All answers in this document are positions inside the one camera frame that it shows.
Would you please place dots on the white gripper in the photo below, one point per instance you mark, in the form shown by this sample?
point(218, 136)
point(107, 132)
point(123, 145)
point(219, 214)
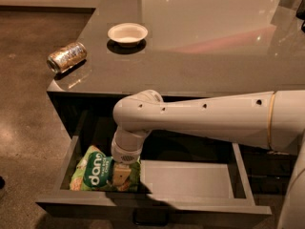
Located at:
point(126, 156)

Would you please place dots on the green rice chip bag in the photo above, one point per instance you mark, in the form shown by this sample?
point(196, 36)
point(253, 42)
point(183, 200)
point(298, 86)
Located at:
point(94, 173)

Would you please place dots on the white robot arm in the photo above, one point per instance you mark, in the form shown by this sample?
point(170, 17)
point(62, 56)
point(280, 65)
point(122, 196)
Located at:
point(270, 120)

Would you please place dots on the open grey top drawer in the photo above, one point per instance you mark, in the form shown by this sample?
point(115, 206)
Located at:
point(183, 179)

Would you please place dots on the grey counter cabinet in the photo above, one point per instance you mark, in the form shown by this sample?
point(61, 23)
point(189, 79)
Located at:
point(194, 49)

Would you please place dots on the silver drink can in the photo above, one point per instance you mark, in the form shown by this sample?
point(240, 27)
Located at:
point(65, 58)

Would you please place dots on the white paper bowl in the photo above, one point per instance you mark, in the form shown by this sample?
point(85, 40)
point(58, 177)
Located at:
point(127, 34)

